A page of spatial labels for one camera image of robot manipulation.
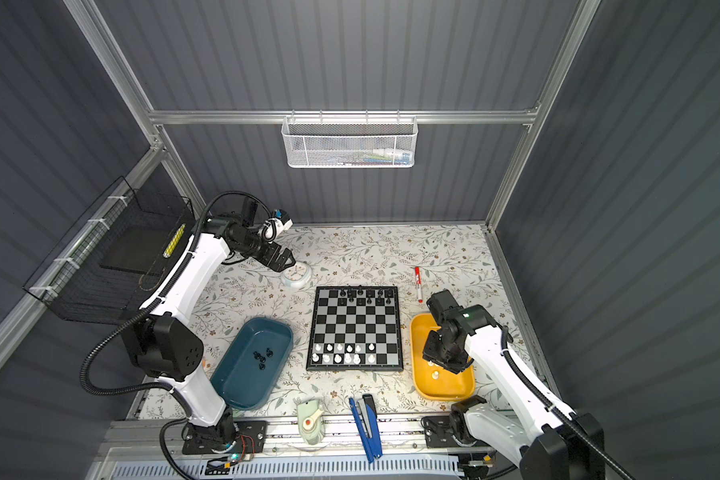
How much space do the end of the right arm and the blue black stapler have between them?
0.70 ft

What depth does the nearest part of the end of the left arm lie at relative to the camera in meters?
0.75

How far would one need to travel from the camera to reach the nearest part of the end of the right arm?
559 millimetres

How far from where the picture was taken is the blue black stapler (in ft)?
2.34
